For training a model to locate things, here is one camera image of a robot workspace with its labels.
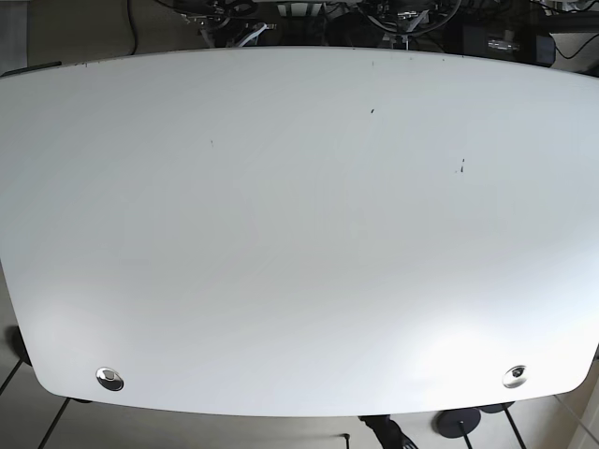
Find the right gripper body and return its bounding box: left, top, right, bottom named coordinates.
left=184, top=1, right=276, bottom=47

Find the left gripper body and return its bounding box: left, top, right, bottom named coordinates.
left=364, top=0, right=461, bottom=43

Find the black power adapter box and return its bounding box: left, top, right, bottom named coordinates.
left=461, top=25, right=557, bottom=67

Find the left table grommet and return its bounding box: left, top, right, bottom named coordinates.
left=95, top=367, right=124, bottom=392

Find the table grommet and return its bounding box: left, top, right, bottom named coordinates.
left=502, top=365, right=529, bottom=389
left=95, top=367, right=124, bottom=392

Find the right table grommet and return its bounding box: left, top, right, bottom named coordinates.
left=502, top=365, right=529, bottom=389

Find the black round stand base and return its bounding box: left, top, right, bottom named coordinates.
left=433, top=408, right=481, bottom=439

